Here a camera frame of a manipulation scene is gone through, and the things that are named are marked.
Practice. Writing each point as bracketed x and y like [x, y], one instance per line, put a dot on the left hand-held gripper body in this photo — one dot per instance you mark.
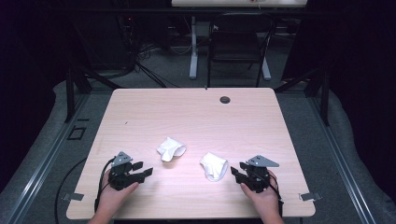
[120, 177]

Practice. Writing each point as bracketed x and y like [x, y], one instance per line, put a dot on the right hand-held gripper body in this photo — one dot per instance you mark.
[257, 177]

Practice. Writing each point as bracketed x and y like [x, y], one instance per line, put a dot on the white sock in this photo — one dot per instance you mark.
[170, 149]
[214, 166]

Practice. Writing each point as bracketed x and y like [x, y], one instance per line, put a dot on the person's left hand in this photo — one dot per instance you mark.
[113, 199]

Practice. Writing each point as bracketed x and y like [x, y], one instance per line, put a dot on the person's right hand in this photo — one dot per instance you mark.
[267, 202]

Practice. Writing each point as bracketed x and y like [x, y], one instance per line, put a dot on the black tape square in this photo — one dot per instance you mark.
[69, 134]

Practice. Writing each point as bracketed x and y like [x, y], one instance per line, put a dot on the white desk leg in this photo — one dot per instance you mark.
[193, 49]
[266, 70]

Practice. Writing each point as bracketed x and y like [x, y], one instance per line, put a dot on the black folding chair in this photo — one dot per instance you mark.
[236, 40]

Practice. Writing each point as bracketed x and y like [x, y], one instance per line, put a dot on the white desk top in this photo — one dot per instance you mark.
[236, 3]

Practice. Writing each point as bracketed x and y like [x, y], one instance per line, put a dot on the grey metal table bracket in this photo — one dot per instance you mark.
[309, 196]
[74, 196]

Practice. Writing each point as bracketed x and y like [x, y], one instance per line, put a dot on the aluminium floor rail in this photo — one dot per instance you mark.
[339, 158]
[46, 158]

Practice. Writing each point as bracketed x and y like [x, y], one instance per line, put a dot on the black frame post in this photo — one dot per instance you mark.
[325, 99]
[69, 96]

